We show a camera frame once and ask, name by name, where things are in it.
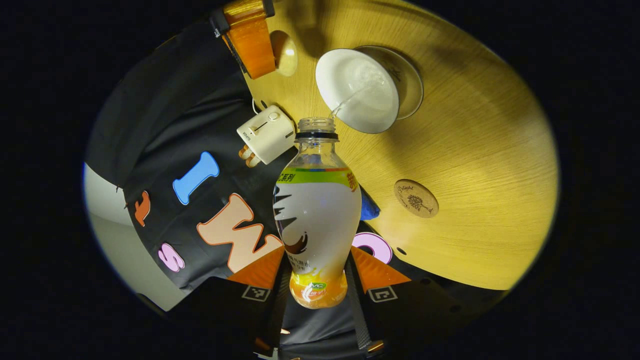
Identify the beige teacup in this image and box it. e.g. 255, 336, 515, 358
315, 47, 401, 135

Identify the white toaster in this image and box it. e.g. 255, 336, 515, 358
236, 105, 297, 166

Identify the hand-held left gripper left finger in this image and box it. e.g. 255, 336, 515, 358
200, 245, 292, 358

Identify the white label water bottle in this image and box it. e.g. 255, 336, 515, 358
272, 117, 362, 309

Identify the black backdrop cloth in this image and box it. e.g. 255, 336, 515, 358
85, 10, 511, 358

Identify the round cork coaster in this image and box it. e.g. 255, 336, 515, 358
393, 179, 440, 219

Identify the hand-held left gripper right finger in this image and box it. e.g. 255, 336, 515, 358
344, 246, 481, 357

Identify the blue towel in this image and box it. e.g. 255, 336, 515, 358
359, 187, 382, 222

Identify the beige saucer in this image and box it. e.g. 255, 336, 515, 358
355, 45, 424, 121

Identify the beige teacup lid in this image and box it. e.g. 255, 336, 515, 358
270, 30, 299, 77

